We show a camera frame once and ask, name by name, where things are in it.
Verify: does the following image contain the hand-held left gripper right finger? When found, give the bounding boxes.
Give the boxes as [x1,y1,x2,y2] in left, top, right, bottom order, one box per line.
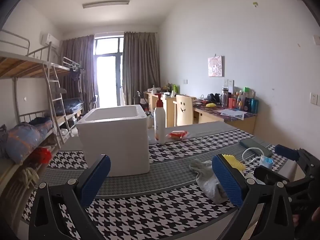
[212,154,295,240]

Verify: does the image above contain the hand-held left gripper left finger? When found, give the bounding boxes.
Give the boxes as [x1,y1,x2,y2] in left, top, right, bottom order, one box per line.
[28,154,111,240]

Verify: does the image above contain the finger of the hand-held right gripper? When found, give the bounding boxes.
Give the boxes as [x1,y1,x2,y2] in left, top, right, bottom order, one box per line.
[254,165,311,193]
[274,144,319,178]

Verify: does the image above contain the grey sock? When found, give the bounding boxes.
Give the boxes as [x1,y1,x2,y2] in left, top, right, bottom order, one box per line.
[189,160,229,205]

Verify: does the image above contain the white foam box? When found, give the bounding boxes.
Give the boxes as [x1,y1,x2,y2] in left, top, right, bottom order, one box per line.
[76,104,150,178]

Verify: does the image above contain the person's right hand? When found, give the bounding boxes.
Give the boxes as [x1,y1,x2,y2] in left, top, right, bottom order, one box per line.
[292,204,320,230]

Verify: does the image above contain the small blue white box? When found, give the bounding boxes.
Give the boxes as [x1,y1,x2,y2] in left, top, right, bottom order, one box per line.
[260,155,274,167]

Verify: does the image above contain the dark power bank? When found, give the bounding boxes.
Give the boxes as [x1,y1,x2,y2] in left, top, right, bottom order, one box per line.
[239,138,273,157]

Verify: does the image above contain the houndstooth tablecloth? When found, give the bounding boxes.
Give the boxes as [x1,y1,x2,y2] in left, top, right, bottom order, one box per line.
[21,121,300,240]

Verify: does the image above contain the red plastic bag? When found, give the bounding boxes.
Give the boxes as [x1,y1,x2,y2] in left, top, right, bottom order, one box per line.
[32,147,52,164]

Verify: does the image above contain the wooden desk patterned cover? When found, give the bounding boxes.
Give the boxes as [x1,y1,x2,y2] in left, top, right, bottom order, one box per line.
[192,100,258,134]

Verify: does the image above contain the white papers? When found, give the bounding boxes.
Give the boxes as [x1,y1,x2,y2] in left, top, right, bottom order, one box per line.
[220,109,247,120]

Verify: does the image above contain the yellowish cloth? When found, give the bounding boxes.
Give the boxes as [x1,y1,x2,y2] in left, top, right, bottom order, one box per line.
[20,167,39,188]

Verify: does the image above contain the row of toiletry bottles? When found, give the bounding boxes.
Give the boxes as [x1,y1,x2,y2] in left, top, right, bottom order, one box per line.
[221,86,259,114]

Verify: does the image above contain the red snack packet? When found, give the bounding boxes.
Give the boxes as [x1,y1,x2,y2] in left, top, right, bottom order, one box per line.
[166,129,189,140]

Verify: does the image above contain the dark blue quilt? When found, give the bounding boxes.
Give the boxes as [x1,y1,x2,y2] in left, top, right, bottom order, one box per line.
[29,117,54,137]

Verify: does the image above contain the folded blue quilt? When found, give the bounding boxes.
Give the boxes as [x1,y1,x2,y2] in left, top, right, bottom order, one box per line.
[62,97,84,113]

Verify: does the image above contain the blue orange quilt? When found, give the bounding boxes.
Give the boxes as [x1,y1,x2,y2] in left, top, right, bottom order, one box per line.
[6,122,42,164]

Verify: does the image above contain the smiley wooden chair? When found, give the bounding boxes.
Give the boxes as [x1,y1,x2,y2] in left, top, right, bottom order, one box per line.
[174,94,194,127]

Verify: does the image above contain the black headphones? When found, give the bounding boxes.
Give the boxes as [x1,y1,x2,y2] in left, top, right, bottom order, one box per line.
[207,93,222,104]

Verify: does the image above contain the white lotion pump bottle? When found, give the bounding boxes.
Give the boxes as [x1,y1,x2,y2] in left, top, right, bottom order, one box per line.
[153,93,166,145]

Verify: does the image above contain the glass balcony door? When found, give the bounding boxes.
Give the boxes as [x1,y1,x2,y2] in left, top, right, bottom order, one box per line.
[94,37,125,107]

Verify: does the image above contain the grey cloth bundle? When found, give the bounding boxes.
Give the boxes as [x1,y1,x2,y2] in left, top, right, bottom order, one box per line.
[0,124,9,158]

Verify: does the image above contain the metal bed ladder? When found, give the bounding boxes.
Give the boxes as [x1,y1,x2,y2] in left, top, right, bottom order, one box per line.
[46,41,73,147]

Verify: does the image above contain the hanging dark clothes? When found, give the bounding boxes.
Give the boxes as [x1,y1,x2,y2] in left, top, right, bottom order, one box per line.
[69,66,82,80]

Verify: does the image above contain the metal bunk bed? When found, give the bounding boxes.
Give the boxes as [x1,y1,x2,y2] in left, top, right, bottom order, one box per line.
[0,29,65,205]
[51,56,85,133]

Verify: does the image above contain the brown curtain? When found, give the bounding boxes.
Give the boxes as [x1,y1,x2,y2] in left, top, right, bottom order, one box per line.
[60,35,97,108]
[122,31,161,105]

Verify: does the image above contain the white air conditioner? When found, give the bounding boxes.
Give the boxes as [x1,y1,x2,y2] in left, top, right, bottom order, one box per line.
[41,33,60,47]

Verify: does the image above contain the ceiling light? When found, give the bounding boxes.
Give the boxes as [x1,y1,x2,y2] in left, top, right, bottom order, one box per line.
[82,0,130,9]

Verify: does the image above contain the white cable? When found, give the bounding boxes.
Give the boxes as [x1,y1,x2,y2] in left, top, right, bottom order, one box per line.
[241,147,265,167]

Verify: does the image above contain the cartoon wall picture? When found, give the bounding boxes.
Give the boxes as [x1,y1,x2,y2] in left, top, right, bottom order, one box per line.
[207,56,225,77]

